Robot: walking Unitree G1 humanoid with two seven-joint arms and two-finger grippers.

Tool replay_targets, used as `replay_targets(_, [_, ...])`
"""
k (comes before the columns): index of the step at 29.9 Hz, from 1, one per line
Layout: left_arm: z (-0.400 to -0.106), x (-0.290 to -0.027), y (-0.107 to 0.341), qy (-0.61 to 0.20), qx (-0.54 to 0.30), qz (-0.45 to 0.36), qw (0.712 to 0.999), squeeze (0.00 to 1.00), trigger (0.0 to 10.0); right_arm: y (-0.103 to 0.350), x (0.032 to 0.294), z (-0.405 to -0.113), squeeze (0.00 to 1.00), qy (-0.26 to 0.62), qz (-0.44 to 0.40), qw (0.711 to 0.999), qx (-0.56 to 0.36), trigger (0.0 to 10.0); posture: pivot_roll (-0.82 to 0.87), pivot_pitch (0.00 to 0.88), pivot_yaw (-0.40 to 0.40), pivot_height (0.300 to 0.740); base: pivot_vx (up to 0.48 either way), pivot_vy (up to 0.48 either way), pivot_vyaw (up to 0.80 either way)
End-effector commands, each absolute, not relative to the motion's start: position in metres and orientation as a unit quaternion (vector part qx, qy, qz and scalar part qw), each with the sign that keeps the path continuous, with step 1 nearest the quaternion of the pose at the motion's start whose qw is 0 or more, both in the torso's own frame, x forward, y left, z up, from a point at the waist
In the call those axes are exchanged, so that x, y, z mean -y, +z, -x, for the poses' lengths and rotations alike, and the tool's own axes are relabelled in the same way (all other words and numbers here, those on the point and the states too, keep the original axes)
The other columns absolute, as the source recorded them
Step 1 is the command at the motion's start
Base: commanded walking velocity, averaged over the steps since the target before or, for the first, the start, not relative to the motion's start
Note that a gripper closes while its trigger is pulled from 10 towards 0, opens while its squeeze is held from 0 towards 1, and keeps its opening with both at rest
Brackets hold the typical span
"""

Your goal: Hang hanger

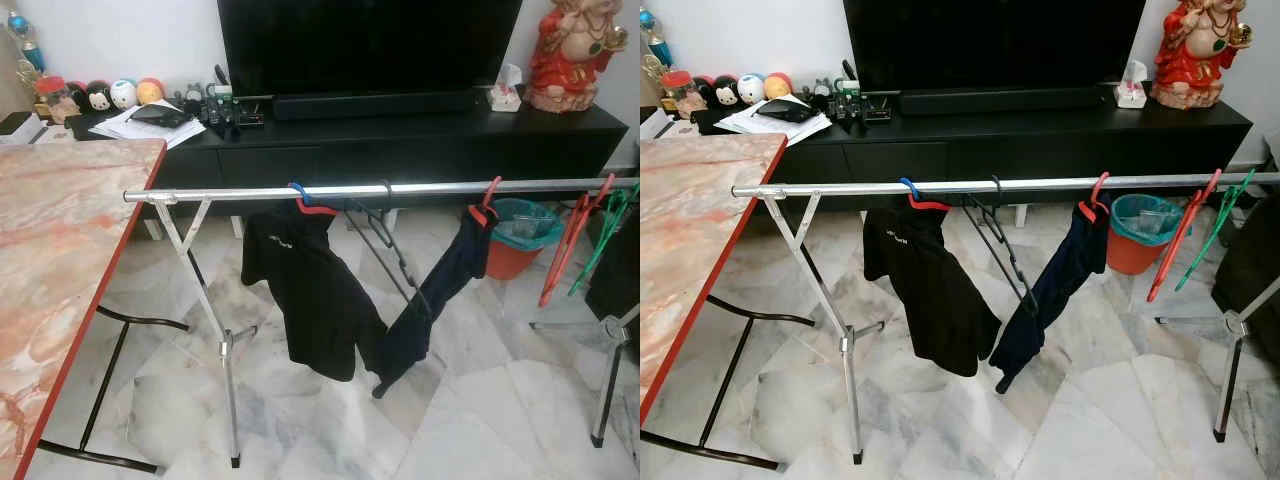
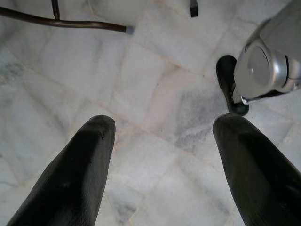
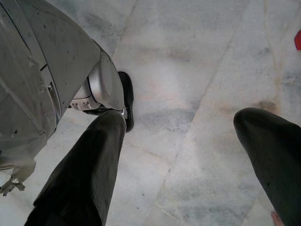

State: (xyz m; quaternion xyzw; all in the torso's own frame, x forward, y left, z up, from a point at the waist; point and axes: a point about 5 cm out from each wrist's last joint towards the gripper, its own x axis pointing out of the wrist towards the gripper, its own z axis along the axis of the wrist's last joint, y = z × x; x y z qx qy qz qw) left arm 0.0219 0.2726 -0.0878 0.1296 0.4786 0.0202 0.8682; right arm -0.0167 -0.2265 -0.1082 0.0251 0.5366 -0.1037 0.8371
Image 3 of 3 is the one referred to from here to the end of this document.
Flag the red plastic stool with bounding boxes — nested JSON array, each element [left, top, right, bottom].
[[293, 32, 301, 51]]

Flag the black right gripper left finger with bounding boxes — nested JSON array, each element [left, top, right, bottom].
[[24, 110, 127, 226]]

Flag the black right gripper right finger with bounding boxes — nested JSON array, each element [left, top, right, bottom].
[[233, 107, 301, 226]]

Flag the black robot right foot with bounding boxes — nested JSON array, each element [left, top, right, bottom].
[[117, 72, 135, 130]]

